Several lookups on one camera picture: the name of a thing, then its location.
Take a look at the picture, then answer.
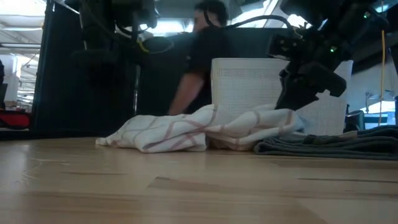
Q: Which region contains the red bag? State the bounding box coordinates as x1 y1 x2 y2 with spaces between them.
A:
0 108 32 130

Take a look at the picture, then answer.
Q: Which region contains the black chair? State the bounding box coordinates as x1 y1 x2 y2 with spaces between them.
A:
343 108 366 134

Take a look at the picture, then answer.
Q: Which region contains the black camera cable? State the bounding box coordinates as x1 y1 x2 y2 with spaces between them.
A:
222 14 296 34

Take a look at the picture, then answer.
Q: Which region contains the grey terry towel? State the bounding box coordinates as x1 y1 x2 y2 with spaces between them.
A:
253 124 398 162

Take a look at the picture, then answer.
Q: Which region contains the person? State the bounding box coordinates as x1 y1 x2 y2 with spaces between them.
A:
167 0 239 116

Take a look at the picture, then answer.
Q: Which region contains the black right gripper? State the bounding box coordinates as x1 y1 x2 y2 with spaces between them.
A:
275 37 348 111

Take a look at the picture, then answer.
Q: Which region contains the white perforated laundry basket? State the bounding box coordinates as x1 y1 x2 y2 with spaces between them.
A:
210 57 354 137

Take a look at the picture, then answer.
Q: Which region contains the long ceiling light bar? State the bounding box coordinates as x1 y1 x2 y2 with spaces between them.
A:
0 42 42 49

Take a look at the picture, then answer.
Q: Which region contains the white towel with red checks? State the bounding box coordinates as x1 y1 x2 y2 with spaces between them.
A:
95 103 308 154

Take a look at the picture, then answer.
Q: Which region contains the black folding screen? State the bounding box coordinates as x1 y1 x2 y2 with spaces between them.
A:
30 0 292 139

